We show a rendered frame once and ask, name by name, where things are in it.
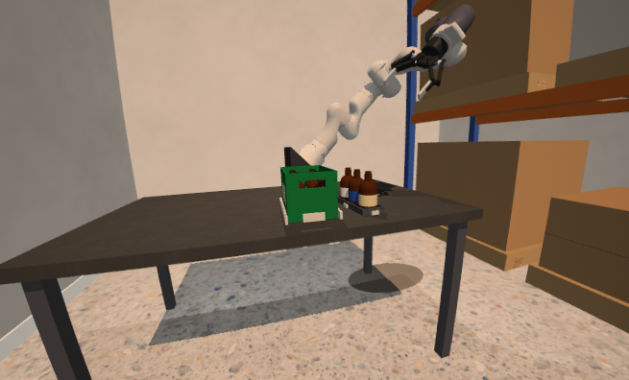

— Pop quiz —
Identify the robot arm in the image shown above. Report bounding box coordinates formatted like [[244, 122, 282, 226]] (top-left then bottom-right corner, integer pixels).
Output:
[[297, 4, 475, 165]]

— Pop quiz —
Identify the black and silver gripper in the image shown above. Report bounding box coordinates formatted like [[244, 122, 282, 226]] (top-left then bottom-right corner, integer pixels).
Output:
[[383, 36, 448, 100]]

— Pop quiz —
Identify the green bottle crate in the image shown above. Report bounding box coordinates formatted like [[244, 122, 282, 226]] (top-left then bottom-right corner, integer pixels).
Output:
[[280, 165, 338, 224]]

